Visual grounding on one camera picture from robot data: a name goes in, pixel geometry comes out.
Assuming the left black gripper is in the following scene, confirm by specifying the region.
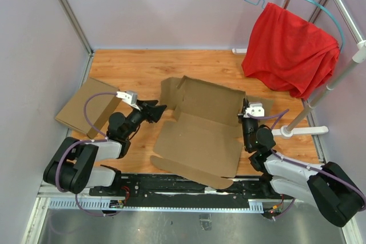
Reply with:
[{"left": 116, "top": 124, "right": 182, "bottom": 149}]
[{"left": 123, "top": 99, "right": 167, "bottom": 138}]

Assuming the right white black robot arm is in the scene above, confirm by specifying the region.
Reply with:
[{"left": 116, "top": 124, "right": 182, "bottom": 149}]
[{"left": 238, "top": 98, "right": 365, "bottom": 227}]

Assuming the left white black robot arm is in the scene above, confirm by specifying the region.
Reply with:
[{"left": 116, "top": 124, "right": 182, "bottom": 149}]
[{"left": 43, "top": 100, "right": 167, "bottom": 196}]

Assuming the folded brown cardboard box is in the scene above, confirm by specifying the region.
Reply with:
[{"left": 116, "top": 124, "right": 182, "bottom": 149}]
[{"left": 55, "top": 78, "right": 121, "bottom": 138}]

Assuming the red cloth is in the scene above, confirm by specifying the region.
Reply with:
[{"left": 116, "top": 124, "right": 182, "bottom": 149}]
[{"left": 241, "top": 3, "right": 340, "bottom": 99}]

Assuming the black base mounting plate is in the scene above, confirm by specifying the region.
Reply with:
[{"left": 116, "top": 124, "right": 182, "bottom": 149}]
[{"left": 89, "top": 173, "right": 281, "bottom": 208}]

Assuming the teal clothes hanger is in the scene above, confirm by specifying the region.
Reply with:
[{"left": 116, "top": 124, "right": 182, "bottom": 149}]
[{"left": 244, "top": 0, "right": 345, "bottom": 51}]

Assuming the white clothes rack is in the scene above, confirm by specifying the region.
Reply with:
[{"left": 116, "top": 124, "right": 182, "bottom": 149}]
[{"left": 244, "top": 0, "right": 365, "bottom": 138}]

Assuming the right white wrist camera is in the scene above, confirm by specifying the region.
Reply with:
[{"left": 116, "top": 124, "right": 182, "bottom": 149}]
[{"left": 244, "top": 102, "right": 265, "bottom": 118}]

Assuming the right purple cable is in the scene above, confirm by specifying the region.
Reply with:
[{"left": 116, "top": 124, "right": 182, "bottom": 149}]
[{"left": 247, "top": 109, "right": 366, "bottom": 216}]

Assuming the grey slotted cable duct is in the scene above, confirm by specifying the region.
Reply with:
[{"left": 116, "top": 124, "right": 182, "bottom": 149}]
[{"left": 48, "top": 198, "right": 264, "bottom": 214}]

